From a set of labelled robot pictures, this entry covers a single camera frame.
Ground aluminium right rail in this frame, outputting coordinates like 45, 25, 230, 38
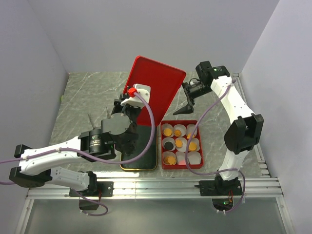
232, 73, 272, 178

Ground pink macaron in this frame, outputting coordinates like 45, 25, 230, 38
178, 159, 186, 165

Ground metal tongs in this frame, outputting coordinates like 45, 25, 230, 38
87, 106, 110, 129

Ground black sandwich cookie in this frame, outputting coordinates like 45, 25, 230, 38
163, 141, 174, 151

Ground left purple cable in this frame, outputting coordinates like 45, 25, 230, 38
0, 94, 156, 216

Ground red box lid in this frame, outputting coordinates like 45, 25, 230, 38
123, 56, 186, 126

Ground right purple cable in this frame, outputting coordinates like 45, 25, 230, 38
186, 79, 246, 213

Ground round dotted orange cookie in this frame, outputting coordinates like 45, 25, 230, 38
163, 128, 173, 137

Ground black gold-rimmed tray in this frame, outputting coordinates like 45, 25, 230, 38
119, 121, 158, 171

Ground white paper cup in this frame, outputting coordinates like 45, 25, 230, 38
162, 137, 176, 151
163, 151, 176, 165
176, 137, 187, 152
175, 151, 186, 165
173, 124, 186, 137
190, 138, 200, 152
186, 124, 197, 134
161, 123, 174, 137
187, 152, 201, 165

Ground purple cable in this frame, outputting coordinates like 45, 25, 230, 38
186, 79, 246, 213
0, 94, 156, 216

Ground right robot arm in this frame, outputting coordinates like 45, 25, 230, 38
174, 61, 264, 195

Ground orange flower cookie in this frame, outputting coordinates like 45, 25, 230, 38
175, 139, 184, 148

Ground red cookie box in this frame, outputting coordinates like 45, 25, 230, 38
160, 120, 204, 170

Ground aluminium rail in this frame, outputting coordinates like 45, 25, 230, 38
232, 73, 272, 178
26, 177, 284, 199

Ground round dotted biscuit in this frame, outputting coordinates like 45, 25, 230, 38
188, 142, 197, 152

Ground orange fish cookie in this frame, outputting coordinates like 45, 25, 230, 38
186, 131, 197, 139

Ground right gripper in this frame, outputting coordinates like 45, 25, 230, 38
165, 78, 213, 116

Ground aluminium front rail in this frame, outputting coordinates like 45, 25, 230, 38
26, 177, 284, 199

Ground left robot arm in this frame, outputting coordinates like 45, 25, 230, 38
9, 92, 150, 196

